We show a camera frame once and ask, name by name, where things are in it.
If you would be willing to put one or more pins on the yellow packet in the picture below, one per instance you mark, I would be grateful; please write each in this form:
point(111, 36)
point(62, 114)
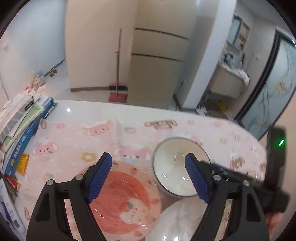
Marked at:
point(22, 163)

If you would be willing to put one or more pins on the red packet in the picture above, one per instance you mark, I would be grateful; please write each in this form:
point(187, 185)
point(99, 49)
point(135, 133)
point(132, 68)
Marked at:
point(12, 184)

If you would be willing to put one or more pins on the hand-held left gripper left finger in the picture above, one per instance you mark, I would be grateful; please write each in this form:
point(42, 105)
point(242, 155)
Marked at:
point(100, 177)

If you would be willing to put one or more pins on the blue and white box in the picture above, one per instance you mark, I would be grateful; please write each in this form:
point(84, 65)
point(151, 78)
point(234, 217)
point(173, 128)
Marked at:
point(9, 215)

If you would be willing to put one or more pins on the beige vanity cabinet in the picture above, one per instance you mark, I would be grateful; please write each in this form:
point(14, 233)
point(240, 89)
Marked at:
point(225, 84)

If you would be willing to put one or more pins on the white plate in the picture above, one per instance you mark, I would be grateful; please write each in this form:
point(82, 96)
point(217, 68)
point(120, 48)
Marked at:
point(180, 220)

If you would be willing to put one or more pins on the stack of books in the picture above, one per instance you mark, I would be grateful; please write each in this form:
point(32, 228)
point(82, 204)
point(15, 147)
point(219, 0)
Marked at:
point(20, 120)

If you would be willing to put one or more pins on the pair of slippers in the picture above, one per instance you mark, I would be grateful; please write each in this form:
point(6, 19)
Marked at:
point(51, 73)

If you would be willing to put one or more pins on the white bowl with dark rim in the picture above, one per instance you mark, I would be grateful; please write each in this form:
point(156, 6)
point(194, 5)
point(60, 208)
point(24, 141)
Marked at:
point(172, 162)

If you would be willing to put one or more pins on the beige refrigerator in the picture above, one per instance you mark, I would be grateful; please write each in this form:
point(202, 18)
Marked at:
point(155, 71)

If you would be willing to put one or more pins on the red dustpan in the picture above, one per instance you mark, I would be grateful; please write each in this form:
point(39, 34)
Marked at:
point(118, 97)

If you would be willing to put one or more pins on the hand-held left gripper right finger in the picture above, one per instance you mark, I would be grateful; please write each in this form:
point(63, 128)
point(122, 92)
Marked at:
point(196, 179)

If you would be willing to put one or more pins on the pile of snack bags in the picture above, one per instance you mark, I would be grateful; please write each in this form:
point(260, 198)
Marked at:
point(37, 81)

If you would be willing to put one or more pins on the white crumpled cloth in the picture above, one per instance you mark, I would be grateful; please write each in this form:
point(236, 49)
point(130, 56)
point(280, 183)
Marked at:
point(201, 110)

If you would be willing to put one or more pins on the printed glass sliding door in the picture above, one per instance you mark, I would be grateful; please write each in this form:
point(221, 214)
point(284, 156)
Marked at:
point(275, 88)

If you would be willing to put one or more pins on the pink patterned glass plate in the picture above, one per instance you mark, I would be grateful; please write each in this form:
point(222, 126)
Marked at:
point(126, 194)

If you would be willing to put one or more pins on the mirror cabinet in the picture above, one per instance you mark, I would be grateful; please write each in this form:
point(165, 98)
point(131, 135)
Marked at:
point(240, 32)

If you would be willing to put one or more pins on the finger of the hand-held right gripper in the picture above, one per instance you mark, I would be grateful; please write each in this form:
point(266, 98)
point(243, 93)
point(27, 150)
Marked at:
point(233, 175)

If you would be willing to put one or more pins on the pile of clothes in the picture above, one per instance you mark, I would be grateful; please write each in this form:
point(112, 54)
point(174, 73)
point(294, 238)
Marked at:
point(233, 68)

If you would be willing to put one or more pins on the pink cartoon print tablecloth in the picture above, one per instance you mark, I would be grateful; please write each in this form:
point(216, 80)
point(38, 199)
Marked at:
point(69, 143)

